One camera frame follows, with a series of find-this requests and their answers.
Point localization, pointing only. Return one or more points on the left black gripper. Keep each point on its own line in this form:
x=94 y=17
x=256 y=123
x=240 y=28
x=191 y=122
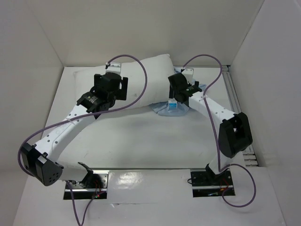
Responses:
x=121 y=93

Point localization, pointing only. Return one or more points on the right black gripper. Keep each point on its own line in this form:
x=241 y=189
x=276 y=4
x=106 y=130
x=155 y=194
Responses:
x=192 y=88

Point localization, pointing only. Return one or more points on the light blue pillowcase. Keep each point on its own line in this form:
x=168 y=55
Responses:
x=170 y=108

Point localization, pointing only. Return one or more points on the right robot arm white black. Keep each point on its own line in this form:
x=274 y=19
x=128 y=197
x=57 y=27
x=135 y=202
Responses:
x=232 y=131

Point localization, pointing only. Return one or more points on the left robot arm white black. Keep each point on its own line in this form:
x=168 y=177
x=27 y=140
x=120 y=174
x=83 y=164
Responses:
x=40 y=159

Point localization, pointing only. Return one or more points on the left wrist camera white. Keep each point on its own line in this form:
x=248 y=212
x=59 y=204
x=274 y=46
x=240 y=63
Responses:
x=113 y=67

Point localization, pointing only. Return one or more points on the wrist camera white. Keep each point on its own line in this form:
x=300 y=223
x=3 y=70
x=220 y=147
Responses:
x=188 y=74
x=113 y=67

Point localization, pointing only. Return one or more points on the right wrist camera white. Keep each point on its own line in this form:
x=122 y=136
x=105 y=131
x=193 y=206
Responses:
x=188 y=74

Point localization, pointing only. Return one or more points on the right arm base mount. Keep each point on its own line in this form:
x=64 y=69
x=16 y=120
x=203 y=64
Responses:
x=203 y=186

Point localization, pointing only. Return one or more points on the aluminium rail frame right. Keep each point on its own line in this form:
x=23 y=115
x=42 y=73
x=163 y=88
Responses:
x=248 y=154

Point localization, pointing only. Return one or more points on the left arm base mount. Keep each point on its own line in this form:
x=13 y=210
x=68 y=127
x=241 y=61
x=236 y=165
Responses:
x=97 y=187

